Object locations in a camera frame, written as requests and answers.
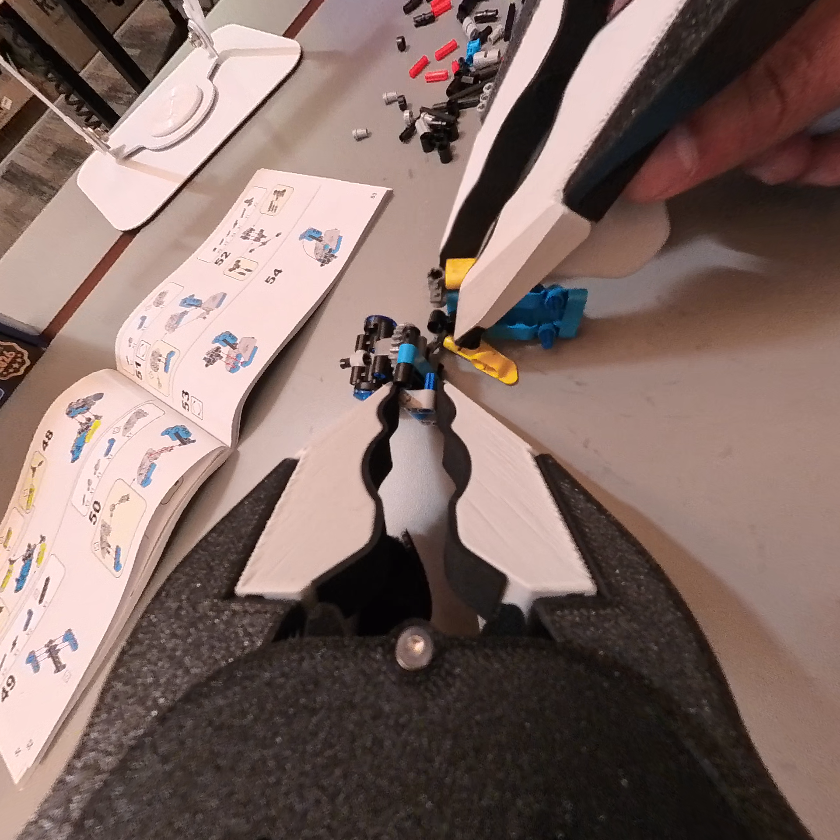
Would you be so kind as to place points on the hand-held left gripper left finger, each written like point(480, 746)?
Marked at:
point(315, 512)

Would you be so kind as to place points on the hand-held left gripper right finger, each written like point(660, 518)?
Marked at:
point(518, 518)

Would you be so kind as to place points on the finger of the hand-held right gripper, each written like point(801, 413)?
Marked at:
point(518, 79)
point(544, 216)

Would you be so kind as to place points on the blue yellow brick assembly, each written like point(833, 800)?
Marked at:
point(551, 315)

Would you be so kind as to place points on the black blue gear brick assembly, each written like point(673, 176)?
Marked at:
point(380, 354)

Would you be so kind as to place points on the white desk lamp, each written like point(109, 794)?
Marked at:
point(197, 118)

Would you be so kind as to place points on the person's right hand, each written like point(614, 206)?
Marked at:
point(754, 118)

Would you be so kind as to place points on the pile of loose brick pieces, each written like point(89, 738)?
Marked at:
point(453, 72)

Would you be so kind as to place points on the open instruction booklet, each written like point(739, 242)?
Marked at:
point(262, 282)

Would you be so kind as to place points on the dark blue toy set box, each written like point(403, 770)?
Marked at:
point(16, 361)

